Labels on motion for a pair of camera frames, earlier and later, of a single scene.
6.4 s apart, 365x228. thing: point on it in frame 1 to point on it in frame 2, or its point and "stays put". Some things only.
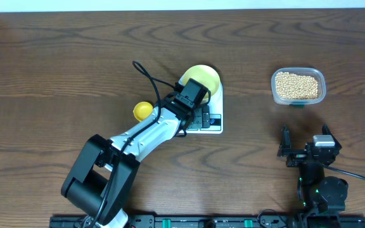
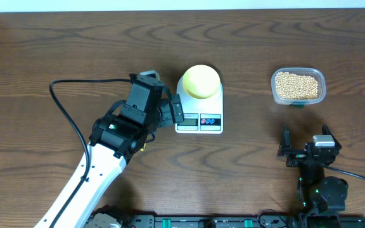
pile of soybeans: x=291 y=86 stays put
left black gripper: x=199 y=121 to x=166 y=116
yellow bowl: x=204 y=76 stays put
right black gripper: x=297 y=156 stays put
